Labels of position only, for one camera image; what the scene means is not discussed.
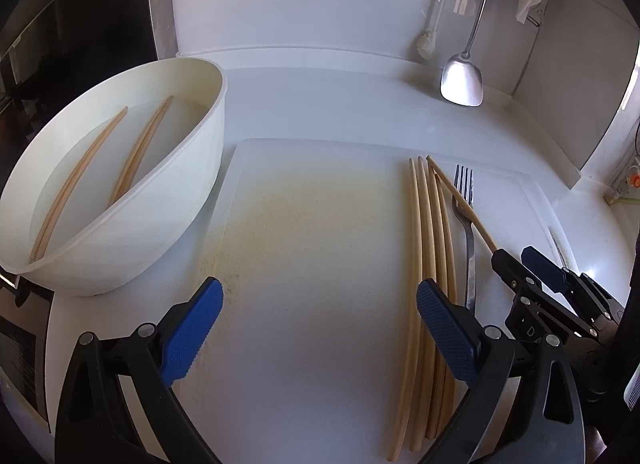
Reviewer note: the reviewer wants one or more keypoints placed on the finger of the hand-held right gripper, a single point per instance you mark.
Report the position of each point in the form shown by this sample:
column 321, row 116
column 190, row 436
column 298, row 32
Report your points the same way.
column 510, row 269
column 544, row 266

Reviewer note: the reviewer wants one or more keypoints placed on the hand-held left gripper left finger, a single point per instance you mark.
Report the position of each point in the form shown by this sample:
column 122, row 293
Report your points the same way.
column 192, row 329

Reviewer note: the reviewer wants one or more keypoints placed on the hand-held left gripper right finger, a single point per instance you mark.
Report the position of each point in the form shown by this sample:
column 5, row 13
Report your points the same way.
column 447, row 334

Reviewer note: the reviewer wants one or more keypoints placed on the metal fork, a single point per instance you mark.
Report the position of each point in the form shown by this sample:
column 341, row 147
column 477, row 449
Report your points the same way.
column 470, row 254

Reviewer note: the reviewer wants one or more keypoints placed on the white round bowl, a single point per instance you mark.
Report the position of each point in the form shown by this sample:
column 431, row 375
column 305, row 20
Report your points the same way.
column 165, row 224

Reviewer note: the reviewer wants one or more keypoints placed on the gas pipe valve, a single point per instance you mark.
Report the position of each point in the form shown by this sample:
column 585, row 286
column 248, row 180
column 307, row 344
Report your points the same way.
column 634, row 177

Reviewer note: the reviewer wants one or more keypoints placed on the white plastic cutting board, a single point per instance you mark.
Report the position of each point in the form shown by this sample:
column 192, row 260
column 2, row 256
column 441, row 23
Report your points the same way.
column 310, row 269

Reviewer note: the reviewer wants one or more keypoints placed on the metal spatula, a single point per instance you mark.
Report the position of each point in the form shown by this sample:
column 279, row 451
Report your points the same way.
column 462, row 81

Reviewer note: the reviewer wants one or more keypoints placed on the white bottle brush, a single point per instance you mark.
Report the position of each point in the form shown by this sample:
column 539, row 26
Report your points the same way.
column 426, row 46

